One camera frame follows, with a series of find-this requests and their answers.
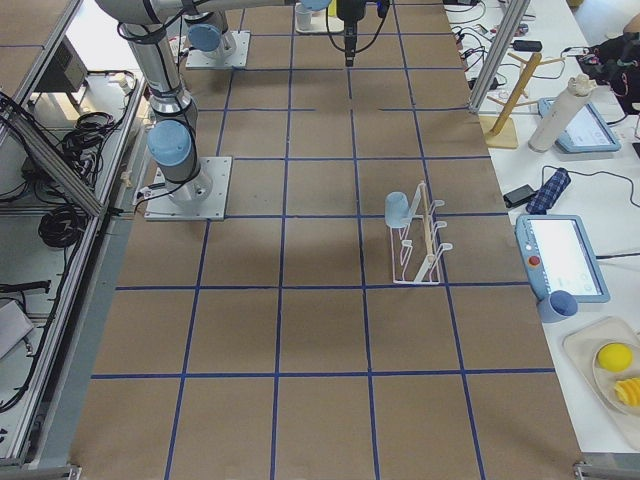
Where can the blue plastic cup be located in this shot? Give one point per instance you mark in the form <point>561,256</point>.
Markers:
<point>397,210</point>

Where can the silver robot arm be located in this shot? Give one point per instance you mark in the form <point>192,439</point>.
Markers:
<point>209,33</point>
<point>188,180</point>

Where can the aluminium frame post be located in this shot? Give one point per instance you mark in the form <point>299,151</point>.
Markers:
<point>505,33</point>

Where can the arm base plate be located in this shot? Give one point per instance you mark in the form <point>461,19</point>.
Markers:
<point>202,198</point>
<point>198,61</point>

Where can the white wire cup rack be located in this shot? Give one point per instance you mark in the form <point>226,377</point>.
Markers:
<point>416,251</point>

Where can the blue cup on desk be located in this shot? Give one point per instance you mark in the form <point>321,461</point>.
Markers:
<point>557,306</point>

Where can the yellow toy lemon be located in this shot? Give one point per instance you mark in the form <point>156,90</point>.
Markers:
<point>614,357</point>

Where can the wooden mug tree stand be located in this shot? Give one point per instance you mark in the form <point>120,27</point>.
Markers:
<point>499,131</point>

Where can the black smartphone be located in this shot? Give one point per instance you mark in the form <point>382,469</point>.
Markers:
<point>519,196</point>

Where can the cream plastic tray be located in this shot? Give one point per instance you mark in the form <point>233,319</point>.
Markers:
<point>318,26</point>

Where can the yellow sliced toy fruit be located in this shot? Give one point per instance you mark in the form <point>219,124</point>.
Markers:
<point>628,391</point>

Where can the blue teach pendant tablet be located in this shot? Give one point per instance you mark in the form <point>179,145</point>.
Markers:
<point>557,255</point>

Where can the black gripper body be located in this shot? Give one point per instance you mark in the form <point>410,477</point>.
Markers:
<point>349,14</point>

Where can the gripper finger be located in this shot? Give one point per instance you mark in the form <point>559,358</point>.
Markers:
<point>352,49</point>
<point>347,49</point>

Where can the grey plastic cup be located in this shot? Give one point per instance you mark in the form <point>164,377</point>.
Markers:
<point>303,17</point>

